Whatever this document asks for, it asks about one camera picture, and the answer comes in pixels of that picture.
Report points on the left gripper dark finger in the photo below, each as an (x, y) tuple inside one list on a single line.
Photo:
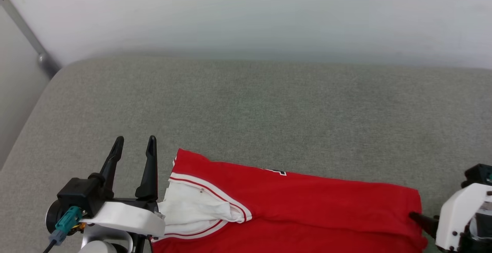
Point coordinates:
[(150, 176), (112, 164)]

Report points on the red and white jersey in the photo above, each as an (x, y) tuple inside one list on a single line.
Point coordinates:
[(315, 207)]

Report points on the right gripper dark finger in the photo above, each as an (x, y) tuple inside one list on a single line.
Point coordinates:
[(426, 222)]

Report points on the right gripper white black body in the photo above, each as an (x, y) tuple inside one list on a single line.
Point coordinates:
[(457, 214)]

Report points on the grey metal wall rail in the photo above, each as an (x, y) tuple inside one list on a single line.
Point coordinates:
[(27, 34)]

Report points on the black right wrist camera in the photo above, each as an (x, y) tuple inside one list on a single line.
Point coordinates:
[(478, 174)]

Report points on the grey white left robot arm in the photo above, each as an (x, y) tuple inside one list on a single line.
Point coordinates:
[(100, 245)]

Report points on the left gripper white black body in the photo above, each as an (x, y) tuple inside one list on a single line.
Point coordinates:
[(127, 216)]

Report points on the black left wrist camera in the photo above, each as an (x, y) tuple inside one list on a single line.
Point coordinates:
[(80, 195)]

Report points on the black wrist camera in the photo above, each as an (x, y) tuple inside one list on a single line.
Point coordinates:
[(80, 195), (478, 174)]

